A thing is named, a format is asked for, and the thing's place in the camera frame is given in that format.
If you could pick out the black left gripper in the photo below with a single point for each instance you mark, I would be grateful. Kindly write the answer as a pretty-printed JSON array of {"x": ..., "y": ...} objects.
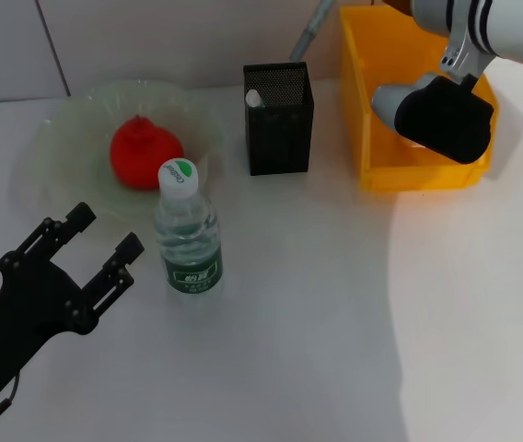
[{"x": 31, "y": 304}]

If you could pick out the green label water bottle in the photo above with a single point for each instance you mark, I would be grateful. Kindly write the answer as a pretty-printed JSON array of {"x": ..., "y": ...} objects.
[{"x": 188, "y": 230}]

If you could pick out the red tomato-shaped toy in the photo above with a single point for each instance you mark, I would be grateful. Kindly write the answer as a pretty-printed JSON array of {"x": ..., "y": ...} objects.
[{"x": 144, "y": 152}]

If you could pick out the grey marker pen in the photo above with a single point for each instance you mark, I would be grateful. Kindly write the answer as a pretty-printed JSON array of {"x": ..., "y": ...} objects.
[{"x": 310, "y": 32}]

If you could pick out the green glass fruit plate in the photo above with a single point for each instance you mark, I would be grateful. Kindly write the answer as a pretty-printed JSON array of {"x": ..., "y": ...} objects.
[{"x": 68, "y": 152}]

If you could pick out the black mesh pen holder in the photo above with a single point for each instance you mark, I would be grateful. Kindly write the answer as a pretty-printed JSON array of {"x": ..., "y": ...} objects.
[{"x": 280, "y": 138}]

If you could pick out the yellow plastic bin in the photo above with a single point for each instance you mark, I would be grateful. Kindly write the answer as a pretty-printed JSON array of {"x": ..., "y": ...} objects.
[{"x": 372, "y": 138}]

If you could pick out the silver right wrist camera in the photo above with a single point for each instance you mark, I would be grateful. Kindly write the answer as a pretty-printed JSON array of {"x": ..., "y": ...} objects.
[{"x": 445, "y": 119}]

